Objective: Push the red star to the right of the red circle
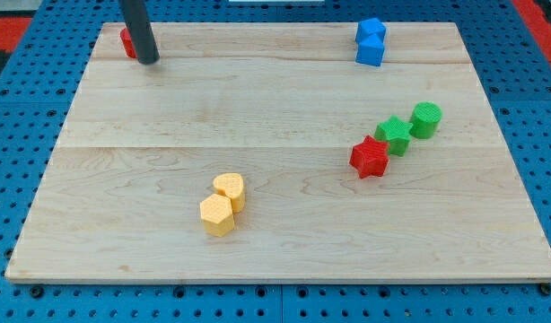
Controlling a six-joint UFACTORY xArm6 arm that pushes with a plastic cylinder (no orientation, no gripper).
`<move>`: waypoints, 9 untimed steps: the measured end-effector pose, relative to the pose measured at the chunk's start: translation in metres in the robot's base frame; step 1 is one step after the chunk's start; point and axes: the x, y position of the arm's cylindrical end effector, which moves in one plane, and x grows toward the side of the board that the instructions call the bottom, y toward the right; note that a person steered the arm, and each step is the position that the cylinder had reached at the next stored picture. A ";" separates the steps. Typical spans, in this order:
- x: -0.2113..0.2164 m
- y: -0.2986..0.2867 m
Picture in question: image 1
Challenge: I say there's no yellow heart block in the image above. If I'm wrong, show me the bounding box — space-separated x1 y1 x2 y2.
213 173 246 213

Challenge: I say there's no yellow hexagon block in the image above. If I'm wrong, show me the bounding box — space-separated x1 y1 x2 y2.
199 194 235 237

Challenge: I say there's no blue cube block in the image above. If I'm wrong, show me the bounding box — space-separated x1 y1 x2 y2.
354 18 387 43

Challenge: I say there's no green star block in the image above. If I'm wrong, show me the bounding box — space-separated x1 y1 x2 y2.
374 115 413 157

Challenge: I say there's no blue triangle block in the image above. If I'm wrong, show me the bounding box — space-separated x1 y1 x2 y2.
355 34 385 66

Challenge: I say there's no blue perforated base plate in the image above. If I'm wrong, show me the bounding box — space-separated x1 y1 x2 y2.
0 0 551 322

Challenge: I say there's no red circle block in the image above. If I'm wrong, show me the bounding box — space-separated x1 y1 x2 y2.
119 28 136 58

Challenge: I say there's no red star block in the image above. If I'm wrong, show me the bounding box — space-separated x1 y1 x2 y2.
349 135 389 179

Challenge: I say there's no green cylinder block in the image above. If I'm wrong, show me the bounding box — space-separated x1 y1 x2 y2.
409 101 442 139

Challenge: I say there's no light wooden board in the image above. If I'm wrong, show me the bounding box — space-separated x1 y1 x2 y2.
5 22 551 284

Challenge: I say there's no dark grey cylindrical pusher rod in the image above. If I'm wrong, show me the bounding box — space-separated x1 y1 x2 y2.
118 0 160 65

